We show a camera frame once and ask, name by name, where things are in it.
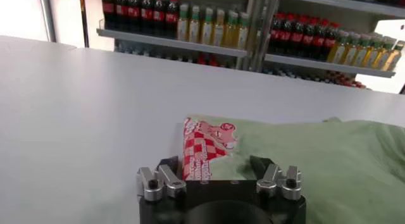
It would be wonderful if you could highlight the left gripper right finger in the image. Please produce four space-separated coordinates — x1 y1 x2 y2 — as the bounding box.
249 154 303 201

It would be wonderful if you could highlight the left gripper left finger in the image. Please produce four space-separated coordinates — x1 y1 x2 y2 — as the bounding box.
136 155 187 202

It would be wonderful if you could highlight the light green printed t-shirt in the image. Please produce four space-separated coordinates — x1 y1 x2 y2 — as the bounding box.
182 114 405 224

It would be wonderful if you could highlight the grey metal shelving unit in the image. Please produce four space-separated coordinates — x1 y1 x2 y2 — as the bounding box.
96 0 263 70
249 0 405 90

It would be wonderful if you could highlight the red-cap cola bottle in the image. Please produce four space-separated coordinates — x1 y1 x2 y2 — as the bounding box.
313 19 327 61
270 12 282 54
140 0 154 35
291 16 304 57
165 0 180 39
101 0 115 30
153 0 166 38
115 0 128 32
280 15 294 55
302 18 316 59
127 0 142 33
324 22 341 62

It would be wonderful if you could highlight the yellow juice bottle green cap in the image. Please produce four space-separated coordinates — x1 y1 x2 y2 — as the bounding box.
373 37 396 70
327 30 349 64
201 7 215 46
362 36 383 69
236 12 251 51
223 10 239 49
351 34 371 67
340 32 360 66
189 5 202 44
383 40 405 72
177 3 190 42
212 8 226 47

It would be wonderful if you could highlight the black slanted frame pole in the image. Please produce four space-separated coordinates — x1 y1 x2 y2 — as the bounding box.
78 0 91 49

